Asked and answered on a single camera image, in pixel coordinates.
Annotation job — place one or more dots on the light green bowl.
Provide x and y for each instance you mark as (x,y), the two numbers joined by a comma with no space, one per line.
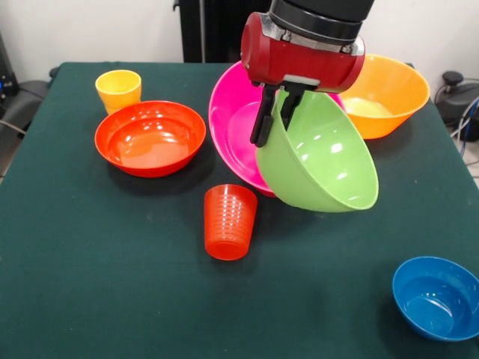
(329,164)

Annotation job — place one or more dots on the dark green tablecloth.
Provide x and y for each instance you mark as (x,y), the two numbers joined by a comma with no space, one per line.
(149,299)

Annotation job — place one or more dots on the small dark blue bowl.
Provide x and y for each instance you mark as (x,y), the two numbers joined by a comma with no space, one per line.
(434,299)

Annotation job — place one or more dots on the large orange bowl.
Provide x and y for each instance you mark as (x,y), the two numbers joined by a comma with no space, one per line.
(396,97)

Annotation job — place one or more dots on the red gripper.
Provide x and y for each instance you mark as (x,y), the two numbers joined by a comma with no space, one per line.
(299,60)

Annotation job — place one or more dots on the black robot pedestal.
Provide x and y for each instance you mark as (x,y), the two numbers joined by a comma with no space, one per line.
(217,30)

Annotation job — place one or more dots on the orange-red ribbed cup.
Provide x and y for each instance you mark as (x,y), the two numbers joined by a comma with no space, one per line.
(230,224)

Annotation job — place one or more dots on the large pink bowl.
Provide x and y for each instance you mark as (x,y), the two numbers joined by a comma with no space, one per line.
(232,123)

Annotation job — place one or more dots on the yellow cup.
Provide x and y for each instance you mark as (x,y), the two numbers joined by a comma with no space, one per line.
(118,93)

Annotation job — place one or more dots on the red shallow bowl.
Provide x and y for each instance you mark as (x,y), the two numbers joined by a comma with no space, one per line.
(149,144)

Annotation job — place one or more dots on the black equipment box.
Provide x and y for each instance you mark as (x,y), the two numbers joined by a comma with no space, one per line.
(5,75)

